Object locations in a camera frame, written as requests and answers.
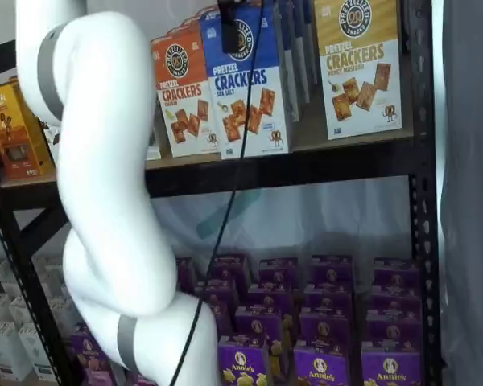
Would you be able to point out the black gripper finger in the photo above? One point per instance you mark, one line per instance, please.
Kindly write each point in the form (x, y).
(233, 28)

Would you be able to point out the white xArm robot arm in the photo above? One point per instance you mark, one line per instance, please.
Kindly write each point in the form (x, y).
(104, 161)

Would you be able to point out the orange cheddar crackers box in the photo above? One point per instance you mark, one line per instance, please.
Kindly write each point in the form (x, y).
(185, 28)
(181, 100)

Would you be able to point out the yellow honey mustard crackers box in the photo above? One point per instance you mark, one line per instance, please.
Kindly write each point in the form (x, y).
(358, 80)

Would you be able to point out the wooden shelf board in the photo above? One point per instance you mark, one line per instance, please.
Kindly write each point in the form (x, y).
(326, 146)

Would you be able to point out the purple Annie's snack box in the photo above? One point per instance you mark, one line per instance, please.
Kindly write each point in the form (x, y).
(396, 271)
(223, 321)
(392, 331)
(186, 273)
(217, 293)
(278, 271)
(233, 267)
(394, 297)
(90, 358)
(320, 370)
(328, 299)
(269, 297)
(241, 368)
(390, 372)
(332, 271)
(326, 329)
(257, 325)

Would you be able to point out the orange-brown snack box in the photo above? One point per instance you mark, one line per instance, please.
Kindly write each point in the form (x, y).
(12, 136)

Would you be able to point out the black metal shelf rack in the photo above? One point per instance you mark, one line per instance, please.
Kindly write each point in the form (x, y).
(422, 241)

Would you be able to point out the white banner with teal logo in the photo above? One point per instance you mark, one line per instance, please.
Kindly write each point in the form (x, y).
(306, 217)

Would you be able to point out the grey fabric curtain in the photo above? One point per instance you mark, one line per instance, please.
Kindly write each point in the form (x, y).
(471, 193)

